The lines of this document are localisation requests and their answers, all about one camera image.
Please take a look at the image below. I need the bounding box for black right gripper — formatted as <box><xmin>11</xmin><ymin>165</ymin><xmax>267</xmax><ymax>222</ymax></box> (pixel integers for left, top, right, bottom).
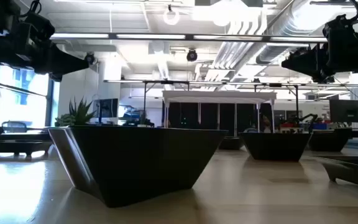
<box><xmin>280</xmin><ymin>39</ymin><xmax>358</xmax><ymax>84</ymax></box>

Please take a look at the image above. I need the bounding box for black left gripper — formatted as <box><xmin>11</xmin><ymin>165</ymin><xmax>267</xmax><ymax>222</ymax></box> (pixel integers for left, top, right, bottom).
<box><xmin>11</xmin><ymin>30</ymin><xmax>90</xmax><ymax>82</ymax></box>

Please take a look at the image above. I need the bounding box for small black square pot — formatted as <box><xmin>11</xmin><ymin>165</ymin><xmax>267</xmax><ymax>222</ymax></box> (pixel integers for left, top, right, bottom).
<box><xmin>0</xmin><ymin>139</ymin><xmax>53</xmax><ymax>157</ymax></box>

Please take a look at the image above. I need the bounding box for small square black plate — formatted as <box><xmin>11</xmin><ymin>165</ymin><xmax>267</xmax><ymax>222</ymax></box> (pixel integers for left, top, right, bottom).
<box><xmin>315</xmin><ymin>154</ymin><xmax>358</xmax><ymax>191</ymax></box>

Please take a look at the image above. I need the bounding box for green succulent plant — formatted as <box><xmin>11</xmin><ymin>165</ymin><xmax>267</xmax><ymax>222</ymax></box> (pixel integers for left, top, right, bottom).
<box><xmin>54</xmin><ymin>96</ymin><xmax>96</xmax><ymax>128</ymax></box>

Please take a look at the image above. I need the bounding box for black computer monitor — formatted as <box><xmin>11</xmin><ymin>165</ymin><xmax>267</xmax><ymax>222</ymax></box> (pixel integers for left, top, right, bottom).
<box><xmin>329</xmin><ymin>99</ymin><xmax>358</xmax><ymax>123</ymax></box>
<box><xmin>92</xmin><ymin>98</ymin><xmax>119</xmax><ymax>119</ymax></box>

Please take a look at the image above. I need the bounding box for person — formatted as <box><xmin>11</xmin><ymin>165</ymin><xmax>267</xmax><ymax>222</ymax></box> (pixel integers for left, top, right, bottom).
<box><xmin>260</xmin><ymin>114</ymin><xmax>272</xmax><ymax>133</ymax></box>

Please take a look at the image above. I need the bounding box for long ceiling light bar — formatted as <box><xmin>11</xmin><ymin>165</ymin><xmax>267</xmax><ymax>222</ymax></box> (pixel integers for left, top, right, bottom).
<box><xmin>50</xmin><ymin>32</ymin><xmax>328</xmax><ymax>44</ymax></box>

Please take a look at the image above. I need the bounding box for dark cabinet row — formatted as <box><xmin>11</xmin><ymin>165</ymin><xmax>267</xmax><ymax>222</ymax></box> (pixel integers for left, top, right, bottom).
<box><xmin>166</xmin><ymin>102</ymin><xmax>291</xmax><ymax>137</ymax></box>

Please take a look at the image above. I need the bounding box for silver ceiling duct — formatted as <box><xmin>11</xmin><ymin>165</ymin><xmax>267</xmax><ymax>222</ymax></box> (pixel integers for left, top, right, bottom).
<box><xmin>255</xmin><ymin>0</ymin><xmax>329</xmax><ymax>65</ymax></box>

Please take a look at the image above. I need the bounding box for black aluminium table frame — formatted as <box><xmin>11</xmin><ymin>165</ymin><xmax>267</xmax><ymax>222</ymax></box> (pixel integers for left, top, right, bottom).
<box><xmin>0</xmin><ymin>133</ymin><xmax>358</xmax><ymax>151</ymax></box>

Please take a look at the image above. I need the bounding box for white ring light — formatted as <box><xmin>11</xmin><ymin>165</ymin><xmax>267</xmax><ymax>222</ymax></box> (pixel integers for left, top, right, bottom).
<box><xmin>162</xmin><ymin>6</ymin><xmax>181</xmax><ymax>26</ymax></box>

